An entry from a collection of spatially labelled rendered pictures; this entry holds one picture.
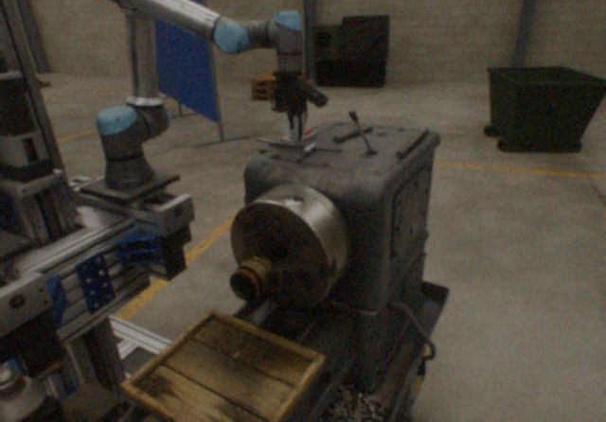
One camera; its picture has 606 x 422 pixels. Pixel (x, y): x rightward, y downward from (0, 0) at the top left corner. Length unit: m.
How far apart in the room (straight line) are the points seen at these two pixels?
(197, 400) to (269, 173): 0.61
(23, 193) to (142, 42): 0.55
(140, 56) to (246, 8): 10.76
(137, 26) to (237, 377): 1.03
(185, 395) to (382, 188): 0.66
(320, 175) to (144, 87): 0.66
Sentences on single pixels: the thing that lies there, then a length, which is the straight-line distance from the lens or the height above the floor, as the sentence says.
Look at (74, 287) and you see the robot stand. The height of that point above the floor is 0.95.
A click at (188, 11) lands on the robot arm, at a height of 1.66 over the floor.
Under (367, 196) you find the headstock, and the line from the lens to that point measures 1.05.
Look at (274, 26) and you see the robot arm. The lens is 1.23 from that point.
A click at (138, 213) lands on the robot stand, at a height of 1.09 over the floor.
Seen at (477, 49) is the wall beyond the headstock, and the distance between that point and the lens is 10.83.
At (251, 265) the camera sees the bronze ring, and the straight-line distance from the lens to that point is 0.97.
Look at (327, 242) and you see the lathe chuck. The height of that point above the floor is 1.15.
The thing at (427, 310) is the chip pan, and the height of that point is 0.54.
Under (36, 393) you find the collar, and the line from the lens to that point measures 0.80.
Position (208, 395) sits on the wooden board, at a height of 0.88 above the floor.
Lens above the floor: 1.65
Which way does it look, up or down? 25 degrees down
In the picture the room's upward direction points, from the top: 2 degrees counter-clockwise
